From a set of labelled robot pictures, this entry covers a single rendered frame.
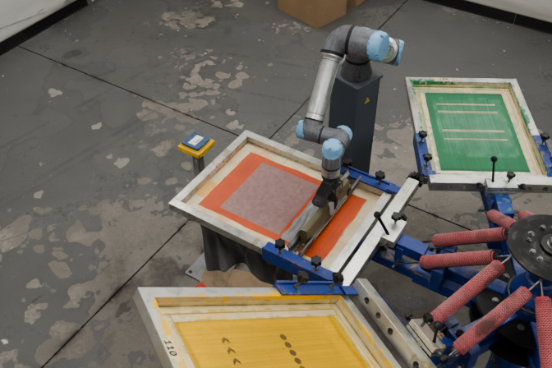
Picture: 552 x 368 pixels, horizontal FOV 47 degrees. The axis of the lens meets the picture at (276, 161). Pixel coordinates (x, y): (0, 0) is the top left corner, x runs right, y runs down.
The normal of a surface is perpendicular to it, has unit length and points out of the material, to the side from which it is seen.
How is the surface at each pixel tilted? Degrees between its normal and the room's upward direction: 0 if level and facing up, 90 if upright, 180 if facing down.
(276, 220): 0
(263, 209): 0
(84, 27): 0
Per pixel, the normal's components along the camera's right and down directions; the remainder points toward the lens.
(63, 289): -0.01, -0.75
